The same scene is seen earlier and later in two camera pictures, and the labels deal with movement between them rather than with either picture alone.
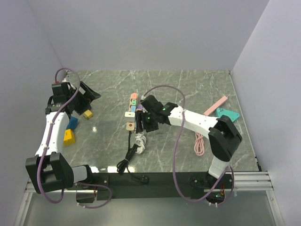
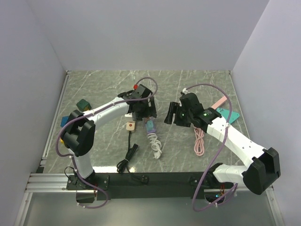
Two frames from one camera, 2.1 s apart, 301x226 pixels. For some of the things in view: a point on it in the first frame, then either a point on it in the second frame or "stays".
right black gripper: x=140 y=116 → x=175 y=108
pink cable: x=199 y=144 stays
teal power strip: x=232 y=115 stays
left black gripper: x=88 y=96 → x=150 y=112
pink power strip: x=208 y=112 stays
